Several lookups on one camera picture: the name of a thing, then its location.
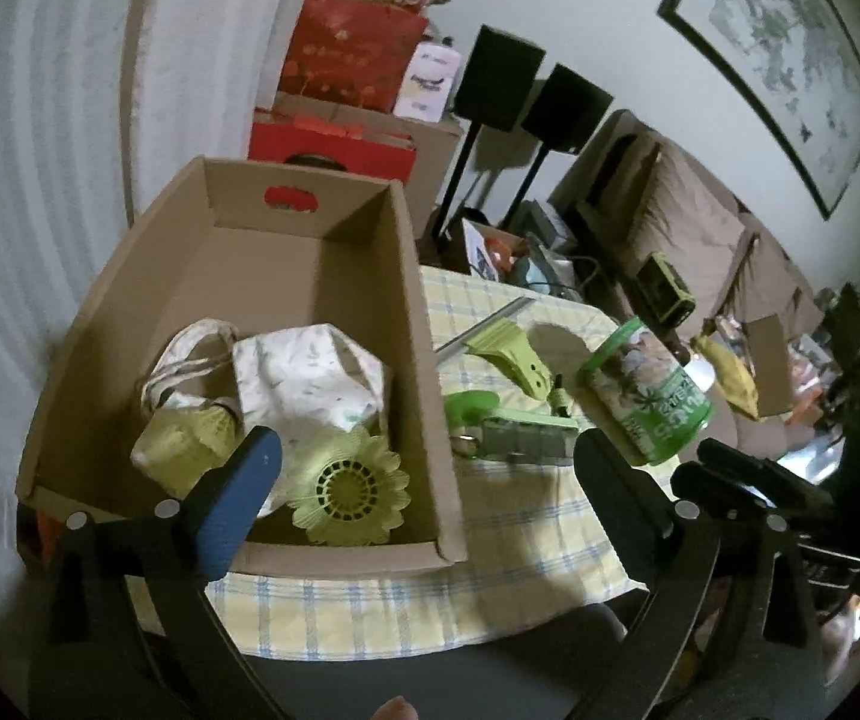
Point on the green stapler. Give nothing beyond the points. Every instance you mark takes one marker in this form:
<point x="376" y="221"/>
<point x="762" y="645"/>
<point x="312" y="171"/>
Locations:
<point x="527" y="439"/>

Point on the green printed canister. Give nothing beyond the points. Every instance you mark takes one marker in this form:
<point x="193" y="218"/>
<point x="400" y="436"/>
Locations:
<point x="647" y="397"/>

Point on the brown cardboard piece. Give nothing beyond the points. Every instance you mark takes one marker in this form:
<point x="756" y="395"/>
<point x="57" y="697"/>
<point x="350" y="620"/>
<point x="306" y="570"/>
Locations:
<point x="771" y="364"/>

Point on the framed painting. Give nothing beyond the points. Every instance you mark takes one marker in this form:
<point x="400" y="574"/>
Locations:
<point x="782" y="52"/>

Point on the red gift box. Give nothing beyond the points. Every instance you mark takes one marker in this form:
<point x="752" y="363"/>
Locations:
<point x="325" y="142"/>

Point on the small box with clutter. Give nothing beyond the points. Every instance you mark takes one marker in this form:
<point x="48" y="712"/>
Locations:
<point x="486" y="247"/>

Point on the white curtain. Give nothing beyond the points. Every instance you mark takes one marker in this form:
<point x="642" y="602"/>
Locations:
<point x="39" y="165"/>

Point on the black speaker on stand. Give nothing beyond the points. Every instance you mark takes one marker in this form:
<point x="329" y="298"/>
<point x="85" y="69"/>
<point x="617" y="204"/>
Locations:
<point x="568" y="109"/>
<point x="497" y="79"/>

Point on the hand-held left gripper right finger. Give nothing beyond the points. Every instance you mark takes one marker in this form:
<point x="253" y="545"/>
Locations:
<point x="617" y="510"/>

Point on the beige sofa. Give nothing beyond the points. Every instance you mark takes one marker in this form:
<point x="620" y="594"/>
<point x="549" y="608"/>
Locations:
<point x="685" y="210"/>

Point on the small green patterned pouch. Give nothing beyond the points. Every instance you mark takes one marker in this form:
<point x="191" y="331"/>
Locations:
<point x="175" y="442"/>

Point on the red gift bag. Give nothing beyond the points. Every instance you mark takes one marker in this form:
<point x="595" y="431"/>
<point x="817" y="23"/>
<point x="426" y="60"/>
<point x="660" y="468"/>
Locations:
<point x="347" y="52"/>

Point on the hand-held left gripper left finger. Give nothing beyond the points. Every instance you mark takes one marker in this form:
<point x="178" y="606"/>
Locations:
<point x="238" y="502"/>

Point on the yellow checkered tablecloth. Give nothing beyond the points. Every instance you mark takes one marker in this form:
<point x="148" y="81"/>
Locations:
<point x="520" y="540"/>

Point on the green and black case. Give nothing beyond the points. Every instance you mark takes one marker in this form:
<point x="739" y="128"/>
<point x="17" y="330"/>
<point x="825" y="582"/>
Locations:
<point x="666" y="289"/>

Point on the person's right hand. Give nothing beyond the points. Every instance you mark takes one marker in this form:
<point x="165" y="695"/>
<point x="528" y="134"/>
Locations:
<point x="850" y="649"/>

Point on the white printed cloth bag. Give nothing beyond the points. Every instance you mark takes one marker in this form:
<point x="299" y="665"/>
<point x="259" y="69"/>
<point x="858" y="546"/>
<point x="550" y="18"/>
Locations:
<point x="310" y="382"/>

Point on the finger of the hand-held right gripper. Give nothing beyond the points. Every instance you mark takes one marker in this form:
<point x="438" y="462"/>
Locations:
<point x="760" y="469"/>
<point x="707" y="487"/>

